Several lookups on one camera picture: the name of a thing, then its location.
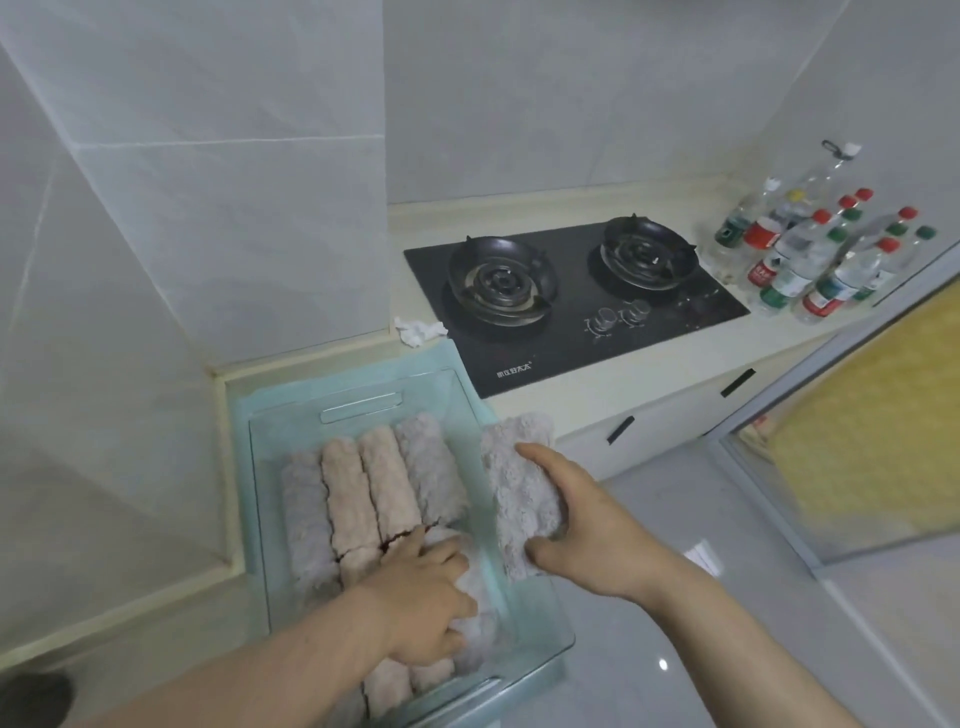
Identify white paper wad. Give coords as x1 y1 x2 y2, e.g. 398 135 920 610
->
395 316 450 350

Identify person's left hand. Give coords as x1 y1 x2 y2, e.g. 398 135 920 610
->
359 524 481 669

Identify clear plastic storage bin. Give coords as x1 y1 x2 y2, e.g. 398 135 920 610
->
228 337 579 728

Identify white stove cabinet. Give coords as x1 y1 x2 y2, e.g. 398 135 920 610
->
554 299 960 481

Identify person's left forearm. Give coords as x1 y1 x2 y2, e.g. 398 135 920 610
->
74 584 399 728

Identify beige checked towel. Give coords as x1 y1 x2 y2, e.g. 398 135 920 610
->
357 425 425 541
408 658 457 695
320 438 384 560
338 545 414 721

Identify person's right hand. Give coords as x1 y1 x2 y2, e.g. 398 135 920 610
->
515 442 676 605

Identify glass door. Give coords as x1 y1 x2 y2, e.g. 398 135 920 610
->
719 277 960 564

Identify cluster of clear plastic bottles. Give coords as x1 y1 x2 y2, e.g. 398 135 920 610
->
708 140 939 325

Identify person's right forearm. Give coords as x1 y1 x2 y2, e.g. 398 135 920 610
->
641 558 864 728

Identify clear plastic tray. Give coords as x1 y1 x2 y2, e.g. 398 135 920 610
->
247 367 577 728

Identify black gas stove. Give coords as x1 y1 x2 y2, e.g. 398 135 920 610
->
403 215 751 400

